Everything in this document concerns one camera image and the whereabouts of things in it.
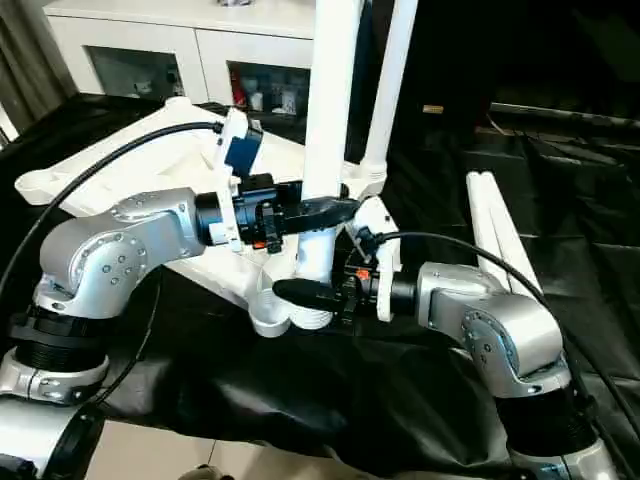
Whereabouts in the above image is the white plastic table leg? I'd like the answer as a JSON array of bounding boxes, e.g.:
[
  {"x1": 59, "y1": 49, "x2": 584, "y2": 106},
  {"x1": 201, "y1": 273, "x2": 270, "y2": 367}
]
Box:
[
  {"x1": 480, "y1": 169, "x2": 545, "y2": 302},
  {"x1": 293, "y1": 0, "x2": 362, "y2": 330},
  {"x1": 465, "y1": 171, "x2": 517, "y2": 295},
  {"x1": 358, "y1": 0, "x2": 419, "y2": 197}
]

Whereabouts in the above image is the white plastic table top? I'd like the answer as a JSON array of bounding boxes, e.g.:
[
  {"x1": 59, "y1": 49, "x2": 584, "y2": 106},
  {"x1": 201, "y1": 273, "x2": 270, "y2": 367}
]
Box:
[{"x1": 14, "y1": 97, "x2": 390, "y2": 340}]

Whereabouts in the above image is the black mat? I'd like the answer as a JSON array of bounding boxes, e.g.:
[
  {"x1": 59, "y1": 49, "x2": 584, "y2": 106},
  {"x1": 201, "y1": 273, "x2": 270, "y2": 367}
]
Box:
[{"x1": 0, "y1": 92, "x2": 640, "y2": 480}]

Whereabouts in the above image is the small red item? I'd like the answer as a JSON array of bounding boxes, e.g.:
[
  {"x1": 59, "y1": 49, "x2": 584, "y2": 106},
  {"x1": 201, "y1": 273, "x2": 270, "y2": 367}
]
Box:
[{"x1": 231, "y1": 72, "x2": 249, "y2": 109}]

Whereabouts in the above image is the white cabinet with glass doors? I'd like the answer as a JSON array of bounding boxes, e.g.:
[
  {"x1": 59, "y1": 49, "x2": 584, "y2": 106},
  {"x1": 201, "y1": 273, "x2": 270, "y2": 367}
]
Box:
[{"x1": 42, "y1": 0, "x2": 321, "y2": 119}]

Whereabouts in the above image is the long black bar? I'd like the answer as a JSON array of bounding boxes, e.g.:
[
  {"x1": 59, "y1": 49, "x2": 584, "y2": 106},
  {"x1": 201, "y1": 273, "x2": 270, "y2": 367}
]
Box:
[{"x1": 492, "y1": 102, "x2": 640, "y2": 130}]

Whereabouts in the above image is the grey curtain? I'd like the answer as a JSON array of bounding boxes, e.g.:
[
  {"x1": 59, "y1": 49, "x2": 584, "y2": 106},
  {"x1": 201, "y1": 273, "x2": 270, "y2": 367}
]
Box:
[{"x1": 0, "y1": 0, "x2": 81, "y2": 147}]

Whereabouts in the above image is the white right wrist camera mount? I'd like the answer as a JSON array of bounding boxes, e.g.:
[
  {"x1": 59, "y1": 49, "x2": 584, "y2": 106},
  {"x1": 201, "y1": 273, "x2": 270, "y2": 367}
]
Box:
[{"x1": 349, "y1": 196, "x2": 402, "y2": 322}]

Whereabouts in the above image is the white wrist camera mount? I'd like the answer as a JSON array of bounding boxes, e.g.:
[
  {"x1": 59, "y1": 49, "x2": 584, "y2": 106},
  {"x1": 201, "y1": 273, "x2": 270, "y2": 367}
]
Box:
[
  {"x1": 208, "y1": 107, "x2": 266, "y2": 252},
  {"x1": 349, "y1": 196, "x2": 402, "y2": 322}
]

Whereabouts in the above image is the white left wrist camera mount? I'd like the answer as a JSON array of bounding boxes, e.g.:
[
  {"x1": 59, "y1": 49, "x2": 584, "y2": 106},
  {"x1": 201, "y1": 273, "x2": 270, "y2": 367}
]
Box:
[{"x1": 208, "y1": 107, "x2": 266, "y2": 252}]

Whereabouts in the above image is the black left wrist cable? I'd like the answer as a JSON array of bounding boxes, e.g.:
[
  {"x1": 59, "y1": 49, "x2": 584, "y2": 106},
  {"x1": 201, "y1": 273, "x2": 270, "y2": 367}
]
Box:
[{"x1": 0, "y1": 121, "x2": 225, "y2": 409}]

